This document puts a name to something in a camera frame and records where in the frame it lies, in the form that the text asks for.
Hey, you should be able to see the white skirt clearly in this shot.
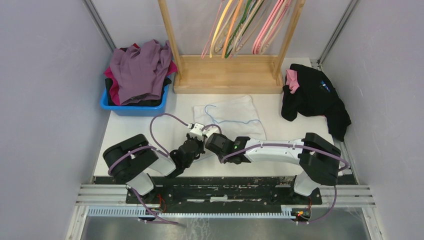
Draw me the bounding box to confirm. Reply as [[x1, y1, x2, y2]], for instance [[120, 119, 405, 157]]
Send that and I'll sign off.
[[193, 95, 267, 141]]

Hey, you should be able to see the purple garment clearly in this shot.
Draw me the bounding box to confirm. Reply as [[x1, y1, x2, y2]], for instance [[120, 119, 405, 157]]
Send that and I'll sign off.
[[104, 39, 177, 107]]

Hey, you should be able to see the beige wooden hanger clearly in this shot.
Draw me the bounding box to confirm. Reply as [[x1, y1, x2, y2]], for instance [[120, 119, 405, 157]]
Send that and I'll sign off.
[[257, 0, 293, 55]]

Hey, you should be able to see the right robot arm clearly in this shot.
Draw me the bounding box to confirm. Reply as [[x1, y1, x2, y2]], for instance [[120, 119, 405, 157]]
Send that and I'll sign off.
[[205, 132, 342, 204]]

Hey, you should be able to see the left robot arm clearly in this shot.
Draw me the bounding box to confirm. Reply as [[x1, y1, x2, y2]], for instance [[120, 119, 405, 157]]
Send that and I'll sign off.
[[102, 133, 207, 204]]

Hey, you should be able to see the wooden hanger rack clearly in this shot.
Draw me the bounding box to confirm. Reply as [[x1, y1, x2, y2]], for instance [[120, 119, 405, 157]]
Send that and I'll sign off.
[[158, 0, 305, 94]]

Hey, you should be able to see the yellow hanger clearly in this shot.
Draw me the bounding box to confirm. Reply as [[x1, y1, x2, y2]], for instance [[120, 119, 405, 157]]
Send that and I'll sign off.
[[209, 0, 233, 58]]

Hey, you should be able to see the pink hanger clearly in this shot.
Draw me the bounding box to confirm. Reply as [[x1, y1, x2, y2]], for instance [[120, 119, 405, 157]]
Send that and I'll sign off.
[[251, 0, 294, 55]]

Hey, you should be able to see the orange hanger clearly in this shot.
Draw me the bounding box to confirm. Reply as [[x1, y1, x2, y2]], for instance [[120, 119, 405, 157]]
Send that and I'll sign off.
[[221, 0, 244, 59]]

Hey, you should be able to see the green hanger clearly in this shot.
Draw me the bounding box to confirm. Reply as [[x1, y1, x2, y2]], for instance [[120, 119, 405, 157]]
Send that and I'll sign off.
[[223, 0, 254, 59]]

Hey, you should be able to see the blue plastic bin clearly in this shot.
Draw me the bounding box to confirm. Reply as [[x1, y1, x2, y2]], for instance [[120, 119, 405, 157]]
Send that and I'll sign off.
[[100, 74, 175, 117]]

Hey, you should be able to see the magenta garment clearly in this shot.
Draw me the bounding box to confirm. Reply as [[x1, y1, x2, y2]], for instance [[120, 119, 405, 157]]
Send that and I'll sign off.
[[107, 58, 176, 106]]

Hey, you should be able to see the pink garment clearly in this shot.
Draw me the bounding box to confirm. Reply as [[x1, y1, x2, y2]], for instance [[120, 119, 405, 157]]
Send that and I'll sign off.
[[286, 69, 300, 94]]

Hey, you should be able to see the black garment pile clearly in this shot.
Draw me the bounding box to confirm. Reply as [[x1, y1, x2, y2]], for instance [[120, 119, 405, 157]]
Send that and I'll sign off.
[[281, 63, 352, 142]]

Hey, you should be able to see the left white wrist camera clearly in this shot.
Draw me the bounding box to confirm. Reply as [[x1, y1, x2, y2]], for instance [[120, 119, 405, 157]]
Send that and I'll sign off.
[[188, 122, 205, 141]]

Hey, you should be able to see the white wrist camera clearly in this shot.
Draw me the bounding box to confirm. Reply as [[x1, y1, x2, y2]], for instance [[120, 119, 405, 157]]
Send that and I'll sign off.
[[188, 122, 205, 141], [201, 124, 222, 138]]

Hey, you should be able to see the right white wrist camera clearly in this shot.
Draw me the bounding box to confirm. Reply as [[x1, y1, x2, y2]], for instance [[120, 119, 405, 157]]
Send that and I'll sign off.
[[201, 124, 222, 138]]

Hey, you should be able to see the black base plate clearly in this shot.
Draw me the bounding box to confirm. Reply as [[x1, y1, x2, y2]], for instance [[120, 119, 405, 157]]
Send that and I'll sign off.
[[93, 176, 329, 215]]

